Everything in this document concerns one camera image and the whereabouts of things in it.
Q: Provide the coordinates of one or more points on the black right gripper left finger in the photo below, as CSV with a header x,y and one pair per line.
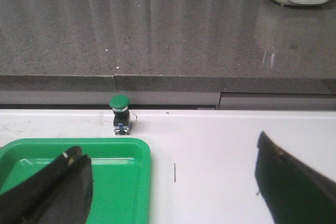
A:
x,y
61,192

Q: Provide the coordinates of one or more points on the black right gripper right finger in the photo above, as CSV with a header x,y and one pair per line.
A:
x,y
293,191

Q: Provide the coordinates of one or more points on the green plastic tray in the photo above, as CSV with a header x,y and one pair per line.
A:
x,y
121,172

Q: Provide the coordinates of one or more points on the green mushroom push button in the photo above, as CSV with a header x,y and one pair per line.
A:
x,y
121,122

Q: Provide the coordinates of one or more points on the grey stone counter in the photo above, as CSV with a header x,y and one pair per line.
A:
x,y
229,54

